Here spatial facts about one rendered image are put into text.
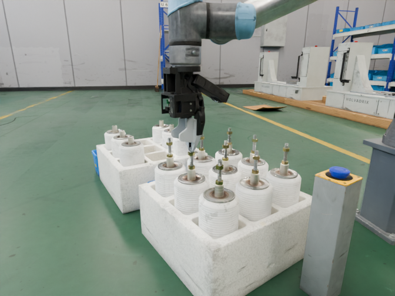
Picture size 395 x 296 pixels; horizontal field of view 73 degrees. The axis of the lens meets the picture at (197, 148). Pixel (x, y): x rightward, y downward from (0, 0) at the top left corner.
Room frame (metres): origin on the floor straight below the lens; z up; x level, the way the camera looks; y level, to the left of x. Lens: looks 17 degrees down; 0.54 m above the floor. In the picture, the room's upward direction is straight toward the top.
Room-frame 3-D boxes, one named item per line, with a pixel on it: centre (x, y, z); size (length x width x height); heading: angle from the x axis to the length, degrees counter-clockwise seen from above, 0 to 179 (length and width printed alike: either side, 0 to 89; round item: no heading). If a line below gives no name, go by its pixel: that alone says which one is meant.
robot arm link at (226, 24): (0.68, -0.07, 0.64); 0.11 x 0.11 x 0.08; 3
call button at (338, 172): (0.54, -0.31, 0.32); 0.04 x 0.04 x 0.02
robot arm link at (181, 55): (0.66, 0.03, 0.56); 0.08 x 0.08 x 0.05
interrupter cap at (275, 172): (0.70, -0.25, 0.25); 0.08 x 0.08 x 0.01
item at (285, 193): (0.70, -0.25, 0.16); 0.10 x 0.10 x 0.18
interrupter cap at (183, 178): (0.67, 0.02, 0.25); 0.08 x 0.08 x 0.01
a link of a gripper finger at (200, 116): (0.65, 0.00, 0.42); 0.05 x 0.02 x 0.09; 32
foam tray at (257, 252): (0.73, -0.08, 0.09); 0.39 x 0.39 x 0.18; 35
